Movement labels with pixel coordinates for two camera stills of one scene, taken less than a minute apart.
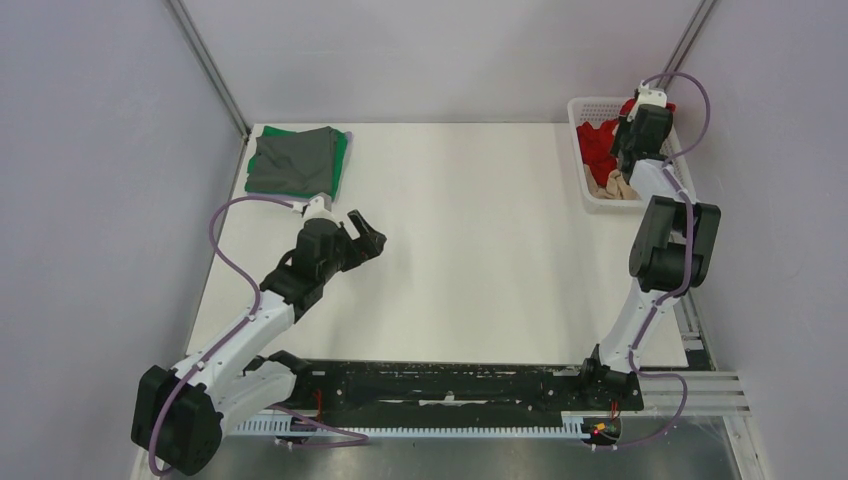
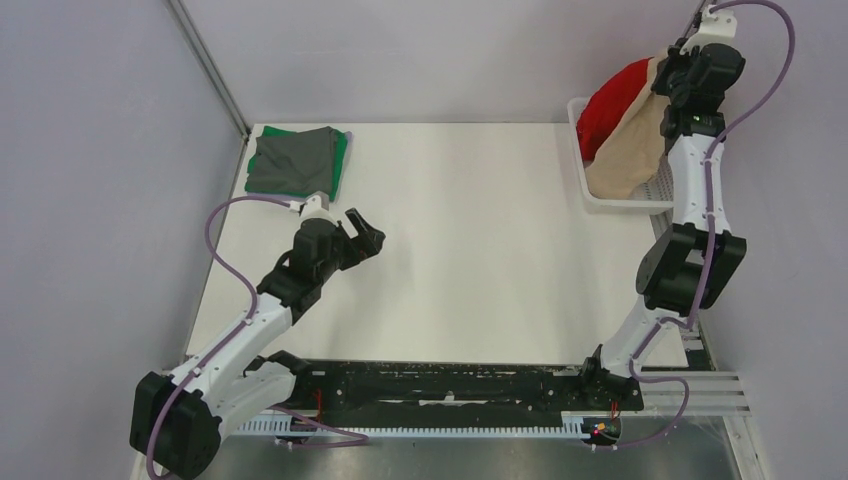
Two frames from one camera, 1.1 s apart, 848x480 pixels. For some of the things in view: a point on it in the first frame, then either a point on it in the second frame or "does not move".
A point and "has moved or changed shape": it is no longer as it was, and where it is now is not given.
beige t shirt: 615,188 has moved or changed shape
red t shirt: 595,144 -> 612,94
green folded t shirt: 341,140 does not move
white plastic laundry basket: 595,109 does not move
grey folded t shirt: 302,161 does not move
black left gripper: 365,247 does not move
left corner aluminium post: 188,28 does not move
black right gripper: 625,125 -> 676,59
